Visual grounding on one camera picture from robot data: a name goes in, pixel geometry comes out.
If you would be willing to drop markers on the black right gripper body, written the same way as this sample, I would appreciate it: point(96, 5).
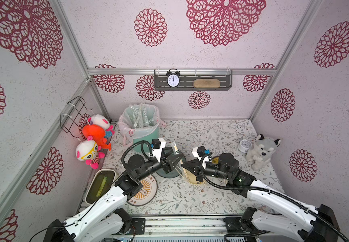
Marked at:
point(198, 169)

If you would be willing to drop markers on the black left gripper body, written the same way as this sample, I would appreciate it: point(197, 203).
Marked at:
point(163, 164)

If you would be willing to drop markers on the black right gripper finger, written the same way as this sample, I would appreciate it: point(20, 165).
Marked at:
point(199, 178)
point(192, 166)

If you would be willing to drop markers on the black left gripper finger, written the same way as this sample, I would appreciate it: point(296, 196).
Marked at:
point(167, 152)
point(171, 164)

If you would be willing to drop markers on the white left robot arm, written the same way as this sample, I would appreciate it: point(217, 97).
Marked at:
point(107, 216)

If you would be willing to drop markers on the cream yellow plate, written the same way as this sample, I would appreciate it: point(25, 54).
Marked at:
point(191, 178)

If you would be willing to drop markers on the yellow patterned plate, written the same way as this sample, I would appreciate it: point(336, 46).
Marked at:
point(215, 160)

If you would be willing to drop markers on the dark green glass plate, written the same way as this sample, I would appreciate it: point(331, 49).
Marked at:
point(161, 172)

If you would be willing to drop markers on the white orange patterned plate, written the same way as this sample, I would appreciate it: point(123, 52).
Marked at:
point(147, 193)

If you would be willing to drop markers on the small white round gauge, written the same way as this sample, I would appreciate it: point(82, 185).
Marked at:
point(244, 145)

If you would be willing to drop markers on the green trash bin with bag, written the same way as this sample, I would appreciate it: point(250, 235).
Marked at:
point(140, 122)

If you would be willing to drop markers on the husky plush toy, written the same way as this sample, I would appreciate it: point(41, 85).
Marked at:
point(259, 155)

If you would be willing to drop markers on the white container green inside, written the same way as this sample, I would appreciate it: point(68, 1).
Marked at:
point(100, 184)

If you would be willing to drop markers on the black alarm clock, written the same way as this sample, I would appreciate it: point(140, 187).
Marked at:
point(173, 78)

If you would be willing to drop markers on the wooden brush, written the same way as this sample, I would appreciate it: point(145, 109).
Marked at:
point(206, 83)

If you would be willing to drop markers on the red orange plush toy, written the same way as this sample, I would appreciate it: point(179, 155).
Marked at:
point(97, 134)

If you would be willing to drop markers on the white pink plush doll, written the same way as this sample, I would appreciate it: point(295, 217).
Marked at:
point(101, 121)

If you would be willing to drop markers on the white plush doll yellow glasses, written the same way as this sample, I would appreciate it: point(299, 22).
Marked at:
point(89, 152)

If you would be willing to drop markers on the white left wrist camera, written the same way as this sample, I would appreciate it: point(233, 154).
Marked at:
point(158, 145)

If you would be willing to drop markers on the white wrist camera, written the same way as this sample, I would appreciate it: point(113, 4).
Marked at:
point(202, 154)
point(158, 145)

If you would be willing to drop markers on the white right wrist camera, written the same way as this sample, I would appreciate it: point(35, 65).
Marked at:
point(202, 154)

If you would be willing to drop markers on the metal base rail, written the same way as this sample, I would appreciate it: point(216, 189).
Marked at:
point(194, 228)

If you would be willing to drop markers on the grey wall shelf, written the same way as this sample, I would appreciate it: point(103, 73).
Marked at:
point(186, 81)

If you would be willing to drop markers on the black wire rack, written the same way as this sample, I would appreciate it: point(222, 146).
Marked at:
point(69, 120)

